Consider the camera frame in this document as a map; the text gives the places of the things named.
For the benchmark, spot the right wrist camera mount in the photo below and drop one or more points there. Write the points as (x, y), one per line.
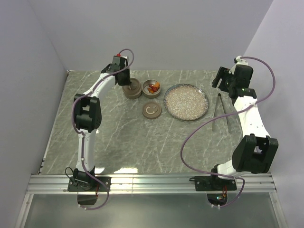
(238, 61)

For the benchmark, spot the orange red meat piece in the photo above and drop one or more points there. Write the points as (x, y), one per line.
(153, 87)

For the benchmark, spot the steel lunch container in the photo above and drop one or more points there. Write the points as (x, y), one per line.
(132, 94)
(145, 87)

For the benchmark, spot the aluminium rail frame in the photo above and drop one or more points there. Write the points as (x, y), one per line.
(150, 186)

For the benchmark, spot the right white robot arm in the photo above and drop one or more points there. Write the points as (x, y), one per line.
(256, 151)

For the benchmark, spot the orange fried nugget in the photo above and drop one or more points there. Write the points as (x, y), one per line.
(157, 85)

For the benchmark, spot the speckled ceramic plate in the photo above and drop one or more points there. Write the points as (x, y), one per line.
(186, 102)

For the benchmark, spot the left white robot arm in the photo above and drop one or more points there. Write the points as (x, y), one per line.
(87, 118)

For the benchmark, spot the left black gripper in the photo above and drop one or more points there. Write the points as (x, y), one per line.
(128, 81)

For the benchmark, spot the right steel lunch container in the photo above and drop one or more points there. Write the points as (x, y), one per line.
(145, 87)

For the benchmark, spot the brown lid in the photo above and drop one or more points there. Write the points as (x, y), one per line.
(151, 110)
(135, 85)

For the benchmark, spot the metal tongs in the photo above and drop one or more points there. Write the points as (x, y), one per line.
(220, 108)

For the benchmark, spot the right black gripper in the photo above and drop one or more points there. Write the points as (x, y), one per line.
(223, 73)

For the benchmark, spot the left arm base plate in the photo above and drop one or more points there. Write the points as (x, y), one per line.
(80, 186)

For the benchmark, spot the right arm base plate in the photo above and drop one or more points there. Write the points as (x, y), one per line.
(212, 183)

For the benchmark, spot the left steel lunch container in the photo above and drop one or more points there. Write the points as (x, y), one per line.
(132, 94)

